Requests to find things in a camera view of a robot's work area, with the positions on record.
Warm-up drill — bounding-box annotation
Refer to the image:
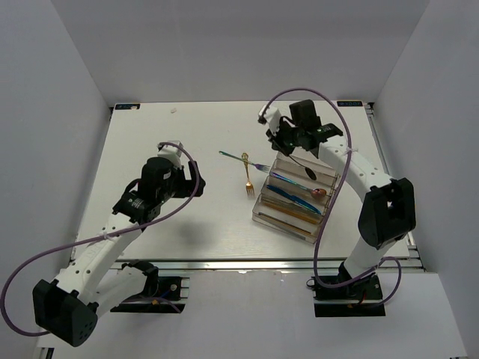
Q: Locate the black spoon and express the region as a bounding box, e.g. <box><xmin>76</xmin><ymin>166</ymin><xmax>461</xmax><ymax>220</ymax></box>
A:
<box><xmin>289</xmin><ymin>156</ymin><xmax>317</xmax><ymax>181</ymax></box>

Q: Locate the gold ornate fork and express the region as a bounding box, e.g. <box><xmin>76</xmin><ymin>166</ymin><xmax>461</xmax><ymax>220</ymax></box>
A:
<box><xmin>242</xmin><ymin>153</ymin><xmax>254</xmax><ymax>197</ymax></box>

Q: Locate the rainbow fork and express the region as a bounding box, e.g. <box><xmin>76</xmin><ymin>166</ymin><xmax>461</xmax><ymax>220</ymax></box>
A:
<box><xmin>219</xmin><ymin>151</ymin><xmax>271</xmax><ymax>173</ymax></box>

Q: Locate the purple gold spoon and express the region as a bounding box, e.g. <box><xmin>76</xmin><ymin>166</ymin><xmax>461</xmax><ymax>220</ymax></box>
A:
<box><xmin>269</xmin><ymin>172</ymin><xmax>327</xmax><ymax>198</ymax></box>

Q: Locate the blue knife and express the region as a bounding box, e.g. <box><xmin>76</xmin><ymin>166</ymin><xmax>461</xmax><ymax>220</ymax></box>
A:
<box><xmin>266</xmin><ymin>185</ymin><xmax>321</xmax><ymax>215</ymax></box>

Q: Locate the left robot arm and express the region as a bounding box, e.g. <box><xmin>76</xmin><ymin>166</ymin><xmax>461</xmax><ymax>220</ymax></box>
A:
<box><xmin>33</xmin><ymin>157</ymin><xmax>206</xmax><ymax>347</ymax></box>

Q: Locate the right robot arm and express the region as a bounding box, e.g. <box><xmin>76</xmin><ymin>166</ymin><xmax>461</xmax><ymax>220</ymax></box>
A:
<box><xmin>258</xmin><ymin>100</ymin><xmax>416</xmax><ymax>298</ymax></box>

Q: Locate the right blue table label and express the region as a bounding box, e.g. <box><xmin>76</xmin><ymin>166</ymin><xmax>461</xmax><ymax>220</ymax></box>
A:
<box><xmin>337</xmin><ymin>100</ymin><xmax>364</xmax><ymax>107</ymax></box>

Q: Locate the blue table label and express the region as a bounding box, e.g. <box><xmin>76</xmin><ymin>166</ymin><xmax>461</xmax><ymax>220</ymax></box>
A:
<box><xmin>337</xmin><ymin>100</ymin><xmax>364</xmax><ymax>107</ymax></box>
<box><xmin>114</xmin><ymin>103</ymin><xmax>141</xmax><ymax>111</ymax></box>

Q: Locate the clear tiered utensil organizer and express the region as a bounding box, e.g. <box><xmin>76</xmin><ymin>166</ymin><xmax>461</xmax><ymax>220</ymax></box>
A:
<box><xmin>252</xmin><ymin>154</ymin><xmax>340</xmax><ymax>243</ymax></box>

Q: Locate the left blue table label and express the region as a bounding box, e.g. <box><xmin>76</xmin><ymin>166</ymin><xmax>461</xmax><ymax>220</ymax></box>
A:
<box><xmin>114</xmin><ymin>103</ymin><xmax>141</xmax><ymax>111</ymax></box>

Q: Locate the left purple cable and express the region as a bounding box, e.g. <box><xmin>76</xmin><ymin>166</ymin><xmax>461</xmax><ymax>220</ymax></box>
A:
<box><xmin>0</xmin><ymin>141</ymin><xmax>201</xmax><ymax>336</ymax></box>

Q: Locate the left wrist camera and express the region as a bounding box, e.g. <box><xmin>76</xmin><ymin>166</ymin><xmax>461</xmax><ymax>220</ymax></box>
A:
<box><xmin>157</xmin><ymin>141</ymin><xmax>183</xmax><ymax>168</ymax></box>

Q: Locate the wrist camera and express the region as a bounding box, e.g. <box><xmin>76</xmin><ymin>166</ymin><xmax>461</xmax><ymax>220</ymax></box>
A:
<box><xmin>257</xmin><ymin>105</ymin><xmax>281</xmax><ymax>134</ymax></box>
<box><xmin>157</xmin><ymin>141</ymin><xmax>183</xmax><ymax>168</ymax></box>

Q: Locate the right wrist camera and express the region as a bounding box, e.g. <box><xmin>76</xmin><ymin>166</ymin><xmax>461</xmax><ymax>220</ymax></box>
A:
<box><xmin>257</xmin><ymin>105</ymin><xmax>281</xmax><ymax>134</ymax></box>

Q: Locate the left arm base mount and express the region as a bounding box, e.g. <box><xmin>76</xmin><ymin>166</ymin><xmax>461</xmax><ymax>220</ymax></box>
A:
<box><xmin>110</xmin><ymin>276</ymin><xmax>190</xmax><ymax>314</ymax></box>

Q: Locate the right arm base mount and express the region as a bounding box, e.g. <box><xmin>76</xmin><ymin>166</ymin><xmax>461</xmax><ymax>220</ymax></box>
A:
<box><xmin>306</xmin><ymin>274</ymin><xmax>385</xmax><ymax>318</ymax></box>

